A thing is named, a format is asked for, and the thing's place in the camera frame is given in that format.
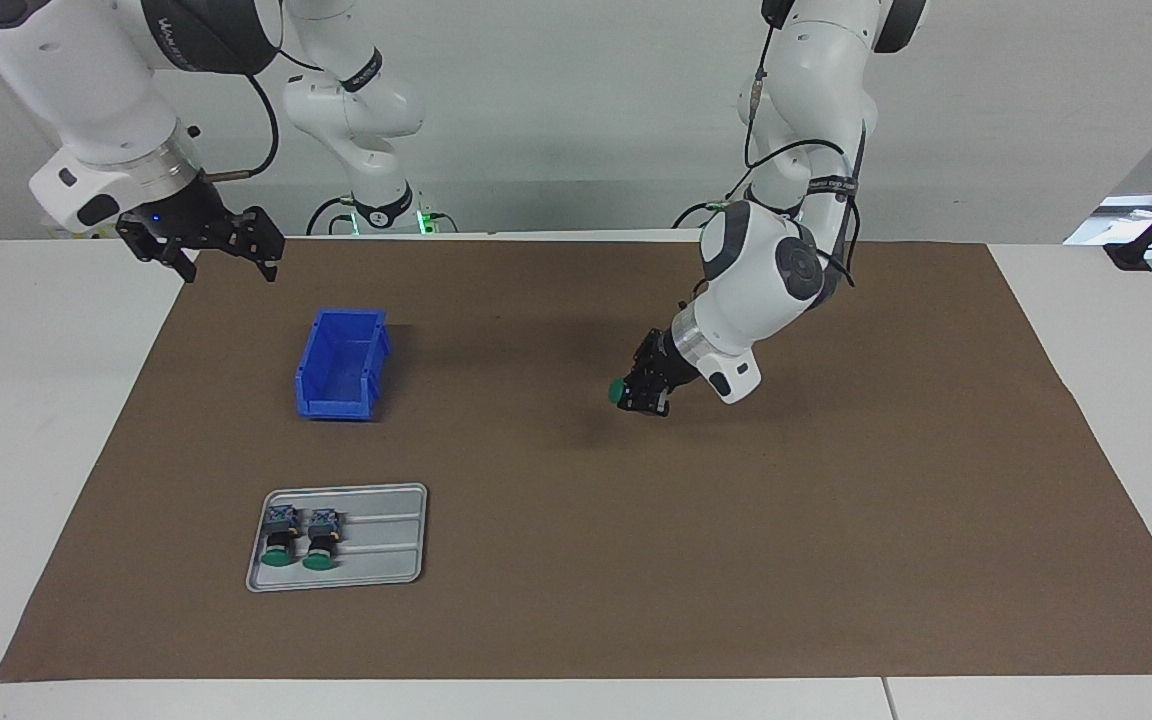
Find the white box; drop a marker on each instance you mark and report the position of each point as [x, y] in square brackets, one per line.
[76, 233]

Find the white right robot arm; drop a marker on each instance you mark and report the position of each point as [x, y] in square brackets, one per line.
[96, 90]

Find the green push button switch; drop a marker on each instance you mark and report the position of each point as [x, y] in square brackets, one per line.
[321, 545]
[280, 540]
[615, 390]

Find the blue plastic storage bin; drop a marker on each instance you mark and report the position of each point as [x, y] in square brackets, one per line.
[341, 365]

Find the brown table mat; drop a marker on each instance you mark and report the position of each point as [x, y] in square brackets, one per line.
[736, 550]

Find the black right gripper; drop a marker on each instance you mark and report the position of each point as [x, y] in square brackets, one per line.
[201, 222]

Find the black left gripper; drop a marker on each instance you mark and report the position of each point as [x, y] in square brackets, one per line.
[666, 362]

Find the grey metal tray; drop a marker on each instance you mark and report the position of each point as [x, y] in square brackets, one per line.
[386, 540]

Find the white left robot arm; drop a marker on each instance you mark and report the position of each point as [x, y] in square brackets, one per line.
[751, 270]

